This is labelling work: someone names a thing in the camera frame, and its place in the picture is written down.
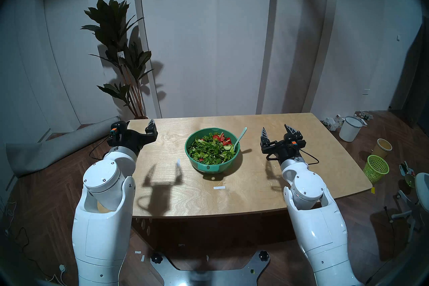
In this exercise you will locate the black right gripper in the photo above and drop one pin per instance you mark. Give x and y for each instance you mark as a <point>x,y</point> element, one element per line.
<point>285,149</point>

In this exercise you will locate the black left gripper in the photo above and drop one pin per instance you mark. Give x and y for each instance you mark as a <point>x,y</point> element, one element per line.
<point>129,139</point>

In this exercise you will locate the pale teal spoon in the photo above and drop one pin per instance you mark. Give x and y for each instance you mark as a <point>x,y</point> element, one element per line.
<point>242,134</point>

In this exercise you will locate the chopped lettuce tomato cucumber salad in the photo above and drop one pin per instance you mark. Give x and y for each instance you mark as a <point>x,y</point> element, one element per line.
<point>211,149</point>

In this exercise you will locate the green salad bowl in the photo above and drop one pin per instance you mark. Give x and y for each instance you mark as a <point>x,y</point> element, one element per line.
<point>211,168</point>

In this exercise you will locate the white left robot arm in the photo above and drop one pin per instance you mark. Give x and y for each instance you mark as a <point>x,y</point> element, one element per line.
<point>100,221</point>

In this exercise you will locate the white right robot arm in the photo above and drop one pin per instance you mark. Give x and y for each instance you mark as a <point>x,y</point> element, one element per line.
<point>315,221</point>

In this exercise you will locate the crumpled white trash pile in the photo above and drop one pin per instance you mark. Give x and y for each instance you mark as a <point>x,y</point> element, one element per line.
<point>331,122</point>

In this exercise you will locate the white bucket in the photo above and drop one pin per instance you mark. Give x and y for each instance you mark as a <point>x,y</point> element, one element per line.
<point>350,129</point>

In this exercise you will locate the small mixed clutter pile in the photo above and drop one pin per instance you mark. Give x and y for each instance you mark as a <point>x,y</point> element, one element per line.
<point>363,116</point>

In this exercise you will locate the rolled grey mat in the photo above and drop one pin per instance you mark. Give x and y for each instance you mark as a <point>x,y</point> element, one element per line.
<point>53,151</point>

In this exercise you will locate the tall dark green potted plant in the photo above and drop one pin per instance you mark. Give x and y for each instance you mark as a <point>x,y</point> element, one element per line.
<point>112,27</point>

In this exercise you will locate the green mesh basket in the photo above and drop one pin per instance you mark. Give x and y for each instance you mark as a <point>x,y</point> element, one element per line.
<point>376,169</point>

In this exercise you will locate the tan paper cup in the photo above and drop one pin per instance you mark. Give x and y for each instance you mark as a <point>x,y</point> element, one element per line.
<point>382,148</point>

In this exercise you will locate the black base knob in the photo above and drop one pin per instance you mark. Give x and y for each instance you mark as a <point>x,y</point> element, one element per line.
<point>156,258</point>
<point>264,255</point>

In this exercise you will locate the green plastic tools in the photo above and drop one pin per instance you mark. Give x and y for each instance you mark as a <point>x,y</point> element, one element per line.
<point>408,178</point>

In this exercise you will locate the white office chair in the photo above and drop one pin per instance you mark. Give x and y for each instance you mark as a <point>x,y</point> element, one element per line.
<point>420,188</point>

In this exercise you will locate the grey metal robot base plate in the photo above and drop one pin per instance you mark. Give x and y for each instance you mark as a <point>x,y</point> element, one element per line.
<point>207,277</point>

